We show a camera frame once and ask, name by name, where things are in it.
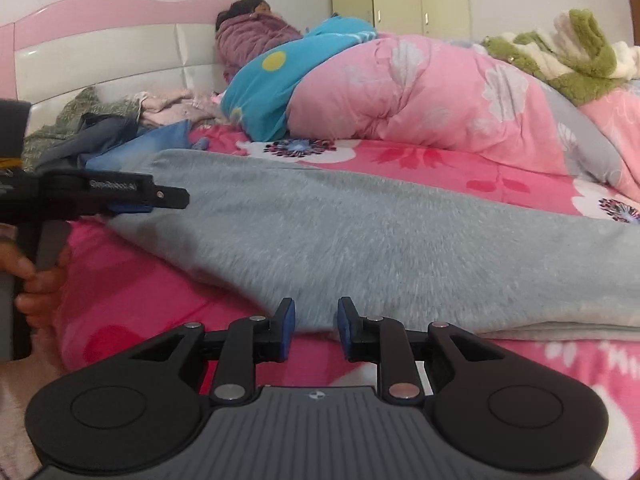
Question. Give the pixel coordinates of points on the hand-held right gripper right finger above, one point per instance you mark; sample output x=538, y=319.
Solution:
x=344, y=330

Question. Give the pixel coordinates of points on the grey sweatpants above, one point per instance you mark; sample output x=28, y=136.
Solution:
x=350, y=240

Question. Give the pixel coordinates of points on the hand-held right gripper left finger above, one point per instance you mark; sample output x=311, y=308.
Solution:
x=287, y=330

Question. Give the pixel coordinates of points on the green patterned cloth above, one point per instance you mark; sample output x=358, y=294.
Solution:
x=75, y=115

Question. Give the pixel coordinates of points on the brown wooden door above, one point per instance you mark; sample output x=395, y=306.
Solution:
x=634, y=15

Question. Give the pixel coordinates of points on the pink floral quilt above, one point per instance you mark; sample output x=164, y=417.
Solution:
x=425, y=95

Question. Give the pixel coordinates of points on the teal dotted quilt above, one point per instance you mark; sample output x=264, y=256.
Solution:
x=265, y=90

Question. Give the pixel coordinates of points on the blue jeans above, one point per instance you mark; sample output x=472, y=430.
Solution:
x=150, y=147

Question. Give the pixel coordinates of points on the pink and cream headboard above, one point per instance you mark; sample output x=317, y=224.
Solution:
x=100, y=45

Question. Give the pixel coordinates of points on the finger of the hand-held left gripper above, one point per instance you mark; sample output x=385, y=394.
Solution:
x=170, y=197

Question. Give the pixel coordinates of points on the person's left hand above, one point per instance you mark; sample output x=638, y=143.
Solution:
x=45, y=290

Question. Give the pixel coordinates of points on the pink flower printed blanket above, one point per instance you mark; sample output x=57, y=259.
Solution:
x=150, y=285

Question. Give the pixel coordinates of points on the green and cream fleece garment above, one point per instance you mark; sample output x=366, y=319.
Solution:
x=565, y=60

